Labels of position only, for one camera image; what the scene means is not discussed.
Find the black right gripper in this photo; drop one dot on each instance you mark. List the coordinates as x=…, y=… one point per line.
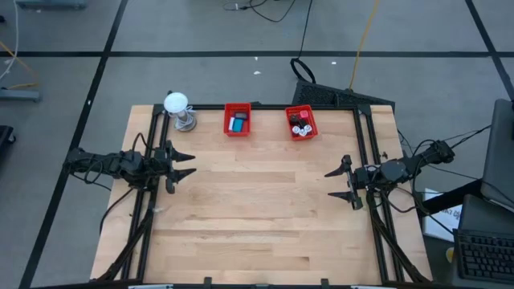
x=363, y=176

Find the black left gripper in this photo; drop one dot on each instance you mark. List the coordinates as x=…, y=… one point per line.
x=162, y=164

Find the white wall charger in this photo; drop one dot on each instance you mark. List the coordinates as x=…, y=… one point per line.
x=296, y=130
x=302, y=135

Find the teal USB stick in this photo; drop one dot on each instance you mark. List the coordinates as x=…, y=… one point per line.
x=239, y=125

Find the dark round knob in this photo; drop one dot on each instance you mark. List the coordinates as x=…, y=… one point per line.
x=294, y=119

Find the red plastic basket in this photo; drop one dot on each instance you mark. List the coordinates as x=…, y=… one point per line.
x=247, y=128
x=288, y=118

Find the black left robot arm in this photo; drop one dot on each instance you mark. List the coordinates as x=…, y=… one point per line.
x=116, y=164

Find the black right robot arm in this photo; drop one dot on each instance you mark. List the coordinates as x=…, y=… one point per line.
x=401, y=168

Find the white mushroom table lamp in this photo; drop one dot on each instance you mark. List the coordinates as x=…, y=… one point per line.
x=176, y=102

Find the black perforated panel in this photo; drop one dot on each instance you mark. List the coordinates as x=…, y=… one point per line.
x=321, y=94

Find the white paper sheet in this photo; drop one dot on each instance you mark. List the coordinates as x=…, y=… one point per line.
x=441, y=225

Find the yellow round object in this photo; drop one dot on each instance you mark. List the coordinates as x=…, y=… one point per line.
x=450, y=255

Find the black computer keyboard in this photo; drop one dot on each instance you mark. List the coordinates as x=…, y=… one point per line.
x=486, y=257

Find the grey floor stand base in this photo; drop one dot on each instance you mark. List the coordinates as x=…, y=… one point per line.
x=20, y=95
x=52, y=3

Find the black wheeled base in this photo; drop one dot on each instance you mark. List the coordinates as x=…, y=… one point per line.
x=5, y=134

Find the black aluminium table frame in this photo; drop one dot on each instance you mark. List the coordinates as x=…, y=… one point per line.
x=202, y=107

